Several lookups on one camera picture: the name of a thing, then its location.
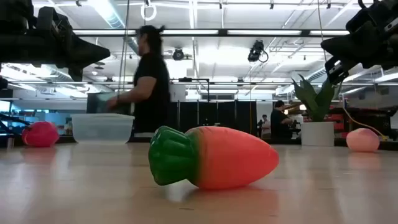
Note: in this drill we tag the black beam with light strips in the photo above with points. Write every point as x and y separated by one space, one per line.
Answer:
222 32

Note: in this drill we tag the clear plastic tupperware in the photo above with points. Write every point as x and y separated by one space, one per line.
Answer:
102 130

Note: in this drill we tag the pink orange peach toy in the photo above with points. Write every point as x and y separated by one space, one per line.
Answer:
362 140

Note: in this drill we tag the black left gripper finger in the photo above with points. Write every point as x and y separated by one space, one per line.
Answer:
91 56

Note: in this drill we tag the round black ceiling fixture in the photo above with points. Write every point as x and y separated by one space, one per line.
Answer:
178 54

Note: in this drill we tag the person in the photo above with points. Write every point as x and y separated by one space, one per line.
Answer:
265 127
152 77
276 121

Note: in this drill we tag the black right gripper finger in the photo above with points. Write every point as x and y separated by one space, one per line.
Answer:
340 48

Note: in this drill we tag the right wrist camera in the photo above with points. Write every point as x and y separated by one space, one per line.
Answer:
335 71

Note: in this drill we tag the green leafy plant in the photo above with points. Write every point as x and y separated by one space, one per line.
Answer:
323 99

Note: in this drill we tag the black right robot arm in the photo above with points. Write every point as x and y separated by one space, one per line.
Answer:
388 6

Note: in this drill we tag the black partition wall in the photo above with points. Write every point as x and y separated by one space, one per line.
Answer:
224 118

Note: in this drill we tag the white plant pot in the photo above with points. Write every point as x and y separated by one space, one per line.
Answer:
317 133

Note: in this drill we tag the black overhead camera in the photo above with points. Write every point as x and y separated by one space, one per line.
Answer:
255 53

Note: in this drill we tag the red apple toy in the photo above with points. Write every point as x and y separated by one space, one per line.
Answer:
40 134

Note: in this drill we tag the white box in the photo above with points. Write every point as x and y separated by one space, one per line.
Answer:
178 92

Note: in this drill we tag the orange carrot toy green top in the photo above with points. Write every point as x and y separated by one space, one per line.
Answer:
224 158

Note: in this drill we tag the black rack with orange bins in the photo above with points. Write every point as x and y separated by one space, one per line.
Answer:
337 126

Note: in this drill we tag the black monitor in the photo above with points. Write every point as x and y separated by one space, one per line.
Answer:
93 105

